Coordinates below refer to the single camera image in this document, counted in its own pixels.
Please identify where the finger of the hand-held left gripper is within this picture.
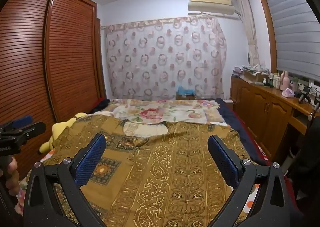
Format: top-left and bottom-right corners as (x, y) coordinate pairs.
(1, 116), (33, 130)
(15, 122), (47, 140)

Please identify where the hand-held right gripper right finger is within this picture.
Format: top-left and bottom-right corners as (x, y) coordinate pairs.
(207, 135), (300, 227)

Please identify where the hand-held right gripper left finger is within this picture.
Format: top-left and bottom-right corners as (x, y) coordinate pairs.
(24, 134), (108, 227)

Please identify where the golden patterned garment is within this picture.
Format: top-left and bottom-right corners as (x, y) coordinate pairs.
(40, 114), (260, 227)

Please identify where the dark clothes pile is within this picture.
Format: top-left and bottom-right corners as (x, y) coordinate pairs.
(91, 98), (110, 114)

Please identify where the person's left hand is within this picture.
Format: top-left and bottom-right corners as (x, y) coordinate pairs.
(0, 159), (19, 193)

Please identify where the yellow plush toy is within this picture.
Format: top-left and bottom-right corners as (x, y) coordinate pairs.
(40, 112), (87, 154)

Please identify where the red bed cover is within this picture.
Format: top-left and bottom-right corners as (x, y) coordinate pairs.
(241, 127), (304, 220)

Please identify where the navy blanket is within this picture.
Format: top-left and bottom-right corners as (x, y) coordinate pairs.
(216, 98), (270, 167)

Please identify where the orange print blanket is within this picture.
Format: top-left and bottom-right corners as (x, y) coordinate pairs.
(14, 148), (262, 217)

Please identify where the wooden sideboard cabinet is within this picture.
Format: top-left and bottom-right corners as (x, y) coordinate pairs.
(230, 75), (320, 167)

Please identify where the floral blanket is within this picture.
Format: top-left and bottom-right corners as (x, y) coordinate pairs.
(101, 98), (227, 127)

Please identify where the blue cloth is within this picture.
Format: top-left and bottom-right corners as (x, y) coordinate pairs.
(177, 86), (196, 96)

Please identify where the wooden louvered wardrobe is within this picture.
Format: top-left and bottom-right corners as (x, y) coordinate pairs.
(0, 0), (108, 180)

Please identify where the wooden organizer box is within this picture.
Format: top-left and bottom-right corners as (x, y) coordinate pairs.
(244, 69), (269, 83)

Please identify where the purple pouch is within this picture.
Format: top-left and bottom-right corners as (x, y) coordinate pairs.
(281, 87), (295, 98)

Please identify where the pink bottle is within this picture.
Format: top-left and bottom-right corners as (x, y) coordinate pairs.
(280, 70), (290, 91)

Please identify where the beige tied curtain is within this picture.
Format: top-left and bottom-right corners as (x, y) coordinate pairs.
(235, 0), (262, 67)

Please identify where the grey window blind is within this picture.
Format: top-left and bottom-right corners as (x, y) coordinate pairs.
(264, 0), (320, 81)

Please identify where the beige air conditioner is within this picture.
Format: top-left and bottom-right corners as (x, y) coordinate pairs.
(187, 0), (239, 16)

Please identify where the ring patterned curtain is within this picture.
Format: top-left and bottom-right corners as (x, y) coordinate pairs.
(101, 16), (227, 101)

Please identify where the wooden window frame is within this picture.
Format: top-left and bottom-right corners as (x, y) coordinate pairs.
(255, 0), (279, 72)

